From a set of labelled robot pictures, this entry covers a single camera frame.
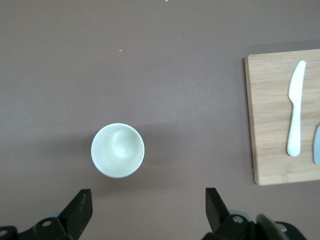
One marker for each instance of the grey plastic knife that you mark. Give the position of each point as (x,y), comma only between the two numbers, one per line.
(317,147)

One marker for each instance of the white plastic knife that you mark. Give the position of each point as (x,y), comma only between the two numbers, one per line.
(295,112)

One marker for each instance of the wooden cutting board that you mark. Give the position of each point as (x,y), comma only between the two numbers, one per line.
(270,125)

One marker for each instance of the white IKEA cup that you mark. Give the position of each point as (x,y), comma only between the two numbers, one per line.
(117,150)

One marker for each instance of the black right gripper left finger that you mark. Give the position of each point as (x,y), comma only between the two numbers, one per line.
(72,217)

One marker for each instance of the brown table mat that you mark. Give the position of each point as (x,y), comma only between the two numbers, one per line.
(160,75)

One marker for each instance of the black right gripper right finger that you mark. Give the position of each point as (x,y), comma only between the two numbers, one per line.
(217,215)

